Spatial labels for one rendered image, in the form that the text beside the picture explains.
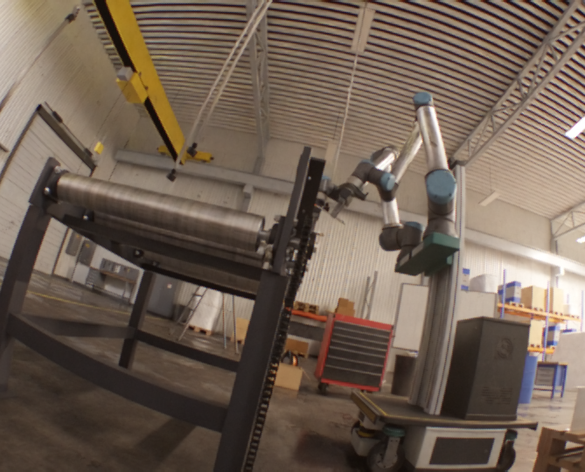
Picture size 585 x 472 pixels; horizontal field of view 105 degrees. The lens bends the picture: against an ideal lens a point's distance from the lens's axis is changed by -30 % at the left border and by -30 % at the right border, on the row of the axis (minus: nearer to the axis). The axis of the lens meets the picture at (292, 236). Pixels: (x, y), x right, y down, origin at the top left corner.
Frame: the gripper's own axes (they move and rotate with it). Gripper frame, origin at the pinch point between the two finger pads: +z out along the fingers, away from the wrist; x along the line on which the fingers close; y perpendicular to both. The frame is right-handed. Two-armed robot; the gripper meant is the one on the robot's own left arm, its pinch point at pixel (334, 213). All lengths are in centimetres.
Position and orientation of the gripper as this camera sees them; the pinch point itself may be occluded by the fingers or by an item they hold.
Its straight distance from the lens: 164.8
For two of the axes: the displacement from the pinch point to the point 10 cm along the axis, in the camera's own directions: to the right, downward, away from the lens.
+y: -7.9, -5.3, 3.0
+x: -2.0, -2.4, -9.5
